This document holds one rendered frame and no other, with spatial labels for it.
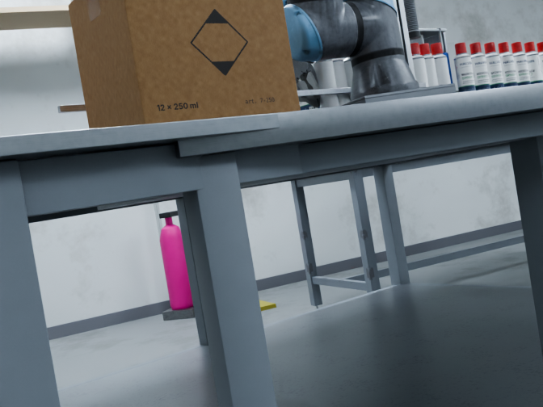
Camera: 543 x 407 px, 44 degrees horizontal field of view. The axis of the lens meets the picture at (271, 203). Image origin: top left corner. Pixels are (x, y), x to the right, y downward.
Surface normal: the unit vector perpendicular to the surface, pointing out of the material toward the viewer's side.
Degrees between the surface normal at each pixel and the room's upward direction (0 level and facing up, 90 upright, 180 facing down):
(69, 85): 90
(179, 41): 90
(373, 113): 90
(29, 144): 90
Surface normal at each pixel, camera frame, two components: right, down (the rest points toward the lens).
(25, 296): 0.58, -0.07
